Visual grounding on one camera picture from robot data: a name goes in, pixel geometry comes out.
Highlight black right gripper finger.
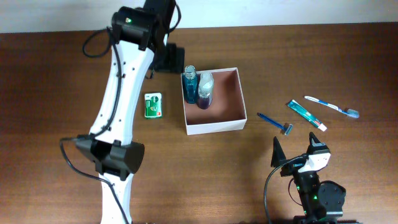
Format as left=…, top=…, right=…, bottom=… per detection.
left=307, top=132, right=327, bottom=154
left=271, top=136, right=287, bottom=168

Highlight blue mouthwash bottle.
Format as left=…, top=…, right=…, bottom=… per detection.
left=183, top=65, right=198, bottom=104

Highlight clear purple soap bottle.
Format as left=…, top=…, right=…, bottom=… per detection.
left=197, top=72, right=215, bottom=110

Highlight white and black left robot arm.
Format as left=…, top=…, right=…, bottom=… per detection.
left=72, top=1, right=180, bottom=223

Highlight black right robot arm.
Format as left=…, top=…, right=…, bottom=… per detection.
left=271, top=132, right=346, bottom=223

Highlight blue disposable razor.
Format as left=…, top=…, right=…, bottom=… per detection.
left=257, top=113, right=293, bottom=136

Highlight green soap bar box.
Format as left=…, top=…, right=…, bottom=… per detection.
left=144, top=93, right=163, bottom=119

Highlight green toothpaste tube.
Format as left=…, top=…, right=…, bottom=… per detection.
left=287, top=100, right=327, bottom=132

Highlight blue and white toothbrush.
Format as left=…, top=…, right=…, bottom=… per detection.
left=304, top=96, right=359, bottom=119

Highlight white cardboard box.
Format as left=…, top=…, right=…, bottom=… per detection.
left=182, top=67, right=248, bottom=135

